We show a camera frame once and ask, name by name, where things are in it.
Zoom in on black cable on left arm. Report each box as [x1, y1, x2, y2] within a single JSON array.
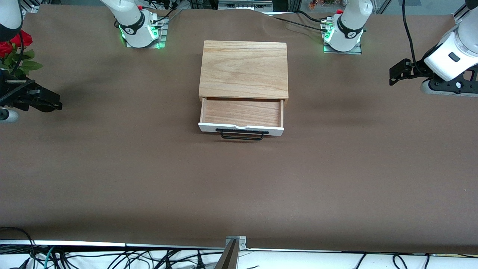
[[402, 0, 425, 72]]

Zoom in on aluminium frame profile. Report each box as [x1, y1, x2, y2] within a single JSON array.
[[21, 0, 41, 15], [453, 0, 469, 24]]

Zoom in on light wooden drawer cabinet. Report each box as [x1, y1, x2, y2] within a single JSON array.
[[198, 40, 290, 103]]

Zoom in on black looped floor cable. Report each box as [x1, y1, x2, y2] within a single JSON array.
[[0, 226, 36, 259]]

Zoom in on thin black table cable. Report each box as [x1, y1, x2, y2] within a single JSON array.
[[274, 17, 326, 31]]

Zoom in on thick black table cable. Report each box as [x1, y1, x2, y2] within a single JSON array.
[[295, 10, 326, 24]]

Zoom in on green rose leaves and stems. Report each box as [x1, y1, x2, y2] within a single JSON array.
[[0, 48, 44, 80]]

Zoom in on metal base plate right arm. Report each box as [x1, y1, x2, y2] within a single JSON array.
[[125, 17, 169, 49]]

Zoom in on metal clamp bracket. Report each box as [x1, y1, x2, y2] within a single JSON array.
[[225, 235, 247, 250]]

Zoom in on metal base plate left arm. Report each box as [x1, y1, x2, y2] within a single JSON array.
[[323, 39, 363, 55]]

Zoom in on grey metal box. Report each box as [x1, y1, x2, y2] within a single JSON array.
[[218, 0, 274, 12]]

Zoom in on metal camera pole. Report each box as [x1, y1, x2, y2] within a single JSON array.
[[214, 239, 239, 269]]

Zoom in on wooden drawer white front black handle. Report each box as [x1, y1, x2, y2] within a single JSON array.
[[198, 98, 285, 141]]

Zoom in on brown table cover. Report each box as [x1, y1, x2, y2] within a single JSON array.
[[0, 4, 478, 255]]

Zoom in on large red rose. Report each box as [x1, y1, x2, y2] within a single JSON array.
[[10, 30, 33, 47]]

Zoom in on teal cable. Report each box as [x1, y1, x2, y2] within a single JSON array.
[[42, 246, 56, 269]]

